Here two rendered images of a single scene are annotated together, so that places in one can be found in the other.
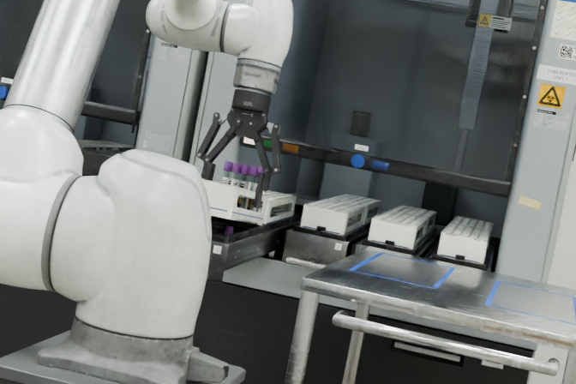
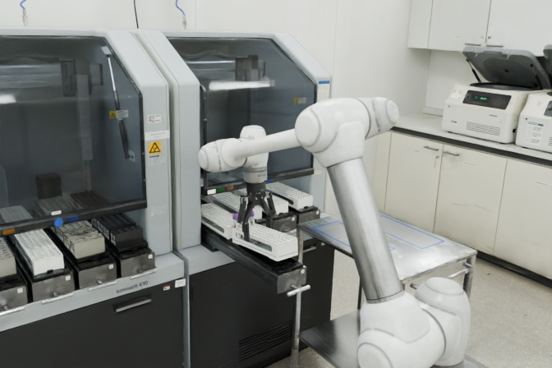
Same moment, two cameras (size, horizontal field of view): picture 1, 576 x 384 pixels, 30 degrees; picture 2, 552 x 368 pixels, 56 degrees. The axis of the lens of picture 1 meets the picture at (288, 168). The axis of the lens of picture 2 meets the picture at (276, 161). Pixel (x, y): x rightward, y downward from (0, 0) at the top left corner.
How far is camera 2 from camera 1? 183 cm
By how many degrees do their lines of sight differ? 50
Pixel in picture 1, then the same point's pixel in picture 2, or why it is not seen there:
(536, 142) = not seen: hidden behind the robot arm
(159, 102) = (154, 189)
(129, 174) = (459, 302)
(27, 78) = (389, 278)
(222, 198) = (294, 246)
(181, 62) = (163, 163)
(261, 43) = (264, 158)
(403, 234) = (284, 207)
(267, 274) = not seen: hidden behind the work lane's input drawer
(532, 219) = (319, 178)
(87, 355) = not seen: outside the picture
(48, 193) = (436, 328)
